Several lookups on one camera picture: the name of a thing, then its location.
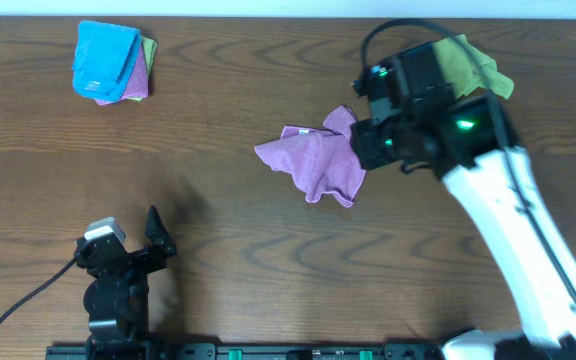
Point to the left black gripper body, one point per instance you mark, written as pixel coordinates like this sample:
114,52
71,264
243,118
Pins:
149,259

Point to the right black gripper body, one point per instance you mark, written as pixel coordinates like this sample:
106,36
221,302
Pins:
386,144

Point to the purple microfiber cloth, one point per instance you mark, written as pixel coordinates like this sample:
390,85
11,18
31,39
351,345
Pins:
320,161

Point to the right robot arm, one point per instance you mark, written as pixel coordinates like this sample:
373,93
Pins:
473,150

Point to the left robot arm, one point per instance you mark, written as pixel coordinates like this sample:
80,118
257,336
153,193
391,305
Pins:
117,300

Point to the crumpled green cloth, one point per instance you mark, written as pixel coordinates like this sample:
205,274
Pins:
464,76

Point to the folded pink cloth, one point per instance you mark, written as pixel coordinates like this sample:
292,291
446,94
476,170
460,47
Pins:
137,87

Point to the folded blue cloth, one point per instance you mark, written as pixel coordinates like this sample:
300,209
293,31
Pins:
103,60

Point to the folded green cloth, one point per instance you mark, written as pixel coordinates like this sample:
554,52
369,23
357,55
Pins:
150,47

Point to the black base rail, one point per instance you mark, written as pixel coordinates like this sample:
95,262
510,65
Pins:
208,351

